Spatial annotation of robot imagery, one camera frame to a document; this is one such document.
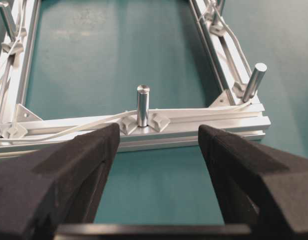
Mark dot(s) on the metal pin top right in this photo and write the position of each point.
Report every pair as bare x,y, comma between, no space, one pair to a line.
8,20

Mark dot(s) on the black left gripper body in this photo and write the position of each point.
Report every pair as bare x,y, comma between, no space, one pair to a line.
153,232

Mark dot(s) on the metal pin left middle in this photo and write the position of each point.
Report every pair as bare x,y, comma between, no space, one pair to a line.
219,5

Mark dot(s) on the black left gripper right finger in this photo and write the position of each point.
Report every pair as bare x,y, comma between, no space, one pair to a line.
257,185

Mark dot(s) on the metal pin top left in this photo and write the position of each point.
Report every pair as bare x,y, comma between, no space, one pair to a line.
254,82

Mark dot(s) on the metal pin top middle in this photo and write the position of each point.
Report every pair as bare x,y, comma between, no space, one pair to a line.
142,105

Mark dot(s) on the aluminium extrusion square frame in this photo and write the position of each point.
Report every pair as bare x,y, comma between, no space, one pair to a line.
25,132

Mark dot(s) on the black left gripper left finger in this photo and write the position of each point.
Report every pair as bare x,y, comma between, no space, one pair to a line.
42,189

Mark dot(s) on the metal pin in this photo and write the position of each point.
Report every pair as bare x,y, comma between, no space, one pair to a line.
219,5
142,105
254,82
8,20

